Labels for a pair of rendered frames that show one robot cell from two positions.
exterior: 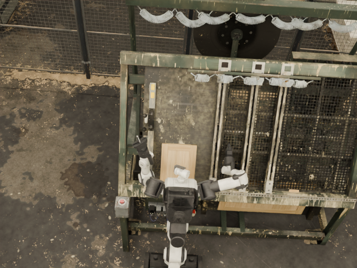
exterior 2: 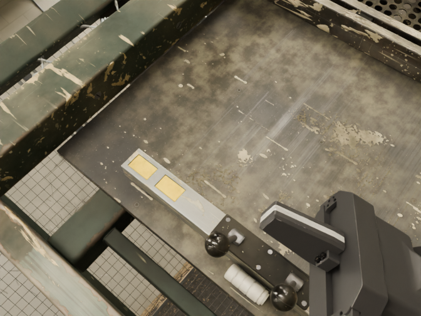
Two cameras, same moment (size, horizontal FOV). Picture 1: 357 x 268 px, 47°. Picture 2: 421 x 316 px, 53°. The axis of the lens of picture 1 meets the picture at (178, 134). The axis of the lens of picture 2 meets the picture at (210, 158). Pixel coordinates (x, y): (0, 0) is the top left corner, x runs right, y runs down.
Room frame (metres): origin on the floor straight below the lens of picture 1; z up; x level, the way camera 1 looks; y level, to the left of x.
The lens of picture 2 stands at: (1.76, 0.42, 1.76)
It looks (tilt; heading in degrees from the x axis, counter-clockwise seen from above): 10 degrees down; 341
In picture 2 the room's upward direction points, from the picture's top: 43 degrees counter-clockwise
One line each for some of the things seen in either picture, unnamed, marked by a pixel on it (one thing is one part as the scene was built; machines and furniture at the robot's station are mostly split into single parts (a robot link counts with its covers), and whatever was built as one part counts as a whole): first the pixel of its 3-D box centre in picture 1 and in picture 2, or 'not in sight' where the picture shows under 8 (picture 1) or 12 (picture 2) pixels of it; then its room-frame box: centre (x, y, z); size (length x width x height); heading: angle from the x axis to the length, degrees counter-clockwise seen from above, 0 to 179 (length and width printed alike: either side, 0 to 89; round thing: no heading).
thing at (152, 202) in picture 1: (171, 211); not in sight; (1.97, 0.00, 0.69); 0.50 x 0.14 x 0.24; 92
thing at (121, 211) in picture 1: (122, 207); not in sight; (1.89, 0.44, 0.84); 0.12 x 0.12 x 0.18; 2
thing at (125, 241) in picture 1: (124, 232); not in sight; (1.89, 0.44, 0.38); 0.06 x 0.06 x 0.75; 2
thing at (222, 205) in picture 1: (264, 197); not in sight; (2.33, -0.93, 0.52); 0.90 x 0.02 x 0.55; 92
